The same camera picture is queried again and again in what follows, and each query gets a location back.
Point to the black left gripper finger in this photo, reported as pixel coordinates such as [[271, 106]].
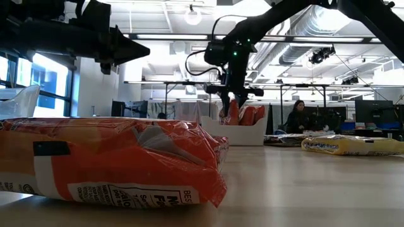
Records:
[[127, 55], [129, 42]]

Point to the black spicy noodles pack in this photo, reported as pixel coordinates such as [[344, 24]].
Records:
[[285, 140]]

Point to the yellow creamy chicken ramen pack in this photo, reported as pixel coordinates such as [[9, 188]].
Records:
[[350, 145]]

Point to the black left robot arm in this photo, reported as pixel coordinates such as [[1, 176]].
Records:
[[31, 38]]

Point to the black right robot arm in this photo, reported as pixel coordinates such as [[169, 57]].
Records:
[[268, 19]]

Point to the white plastic bin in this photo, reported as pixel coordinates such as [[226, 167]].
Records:
[[240, 135]]

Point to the large window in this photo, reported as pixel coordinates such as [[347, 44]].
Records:
[[47, 75]]

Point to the black computer monitor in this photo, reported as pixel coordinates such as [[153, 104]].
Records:
[[374, 110], [331, 115], [118, 108]]

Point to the seated person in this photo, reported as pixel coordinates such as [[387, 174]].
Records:
[[296, 118]]

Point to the round ceiling lamp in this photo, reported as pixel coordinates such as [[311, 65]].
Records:
[[193, 17]]

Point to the clear plastic bin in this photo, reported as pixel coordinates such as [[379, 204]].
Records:
[[19, 101]]

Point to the blue storage bin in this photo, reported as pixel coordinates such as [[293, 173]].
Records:
[[388, 125], [347, 125]]

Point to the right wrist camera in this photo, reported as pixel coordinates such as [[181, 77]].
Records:
[[216, 53]]

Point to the black ceiling light rail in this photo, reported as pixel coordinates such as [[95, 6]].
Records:
[[170, 37]]

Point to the silver ceiling duct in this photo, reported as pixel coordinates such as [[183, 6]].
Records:
[[303, 47]]

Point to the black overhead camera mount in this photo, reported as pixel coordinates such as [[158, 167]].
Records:
[[322, 55], [350, 80]]

